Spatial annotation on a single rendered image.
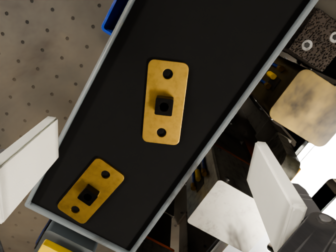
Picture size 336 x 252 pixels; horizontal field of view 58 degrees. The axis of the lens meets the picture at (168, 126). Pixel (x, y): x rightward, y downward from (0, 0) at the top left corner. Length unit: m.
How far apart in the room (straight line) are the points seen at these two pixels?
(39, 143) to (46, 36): 0.64
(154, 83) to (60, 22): 0.53
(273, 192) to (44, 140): 0.13
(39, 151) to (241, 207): 0.29
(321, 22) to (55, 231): 0.40
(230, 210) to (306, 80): 0.19
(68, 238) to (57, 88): 0.48
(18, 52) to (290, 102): 0.66
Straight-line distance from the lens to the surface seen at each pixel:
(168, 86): 0.29
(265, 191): 0.18
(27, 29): 0.84
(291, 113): 0.41
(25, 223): 1.07
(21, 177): 0.17
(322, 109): 0.42
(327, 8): 0.40
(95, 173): 0.34
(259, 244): 0.61
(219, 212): 0.42
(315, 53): 0.38
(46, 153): 0.20
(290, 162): 0.41
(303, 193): 0.17
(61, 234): 0.44
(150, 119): 0.30
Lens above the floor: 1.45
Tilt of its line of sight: 69 degrees down
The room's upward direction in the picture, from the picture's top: 173 degrees counter-clockwise
